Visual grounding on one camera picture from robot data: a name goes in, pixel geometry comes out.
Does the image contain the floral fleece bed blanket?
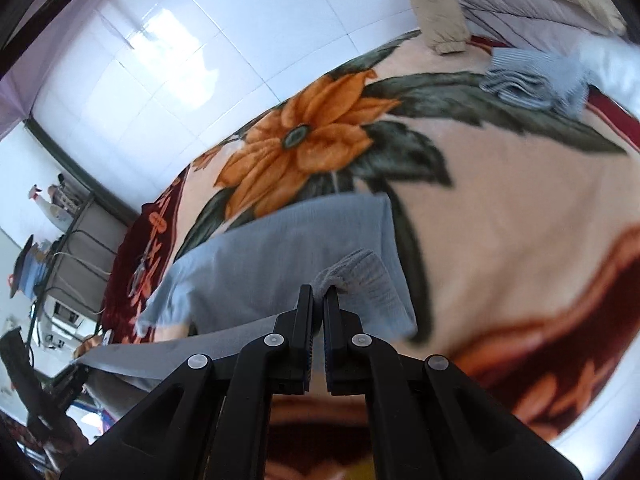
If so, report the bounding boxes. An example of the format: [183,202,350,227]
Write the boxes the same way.
[102,32,639,479]

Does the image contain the beige puffer jacket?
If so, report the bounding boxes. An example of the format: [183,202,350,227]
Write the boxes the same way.
[410,0,628,55]

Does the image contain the grey sweat pants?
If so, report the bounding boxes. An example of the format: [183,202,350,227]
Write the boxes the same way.
[78,193,416,418]

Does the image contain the white spray bottle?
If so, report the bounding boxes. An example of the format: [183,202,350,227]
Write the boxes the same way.
[28,184,74,232]

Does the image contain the striped grey folded cloth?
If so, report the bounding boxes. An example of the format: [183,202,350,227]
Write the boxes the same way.
[478,48,592,119]

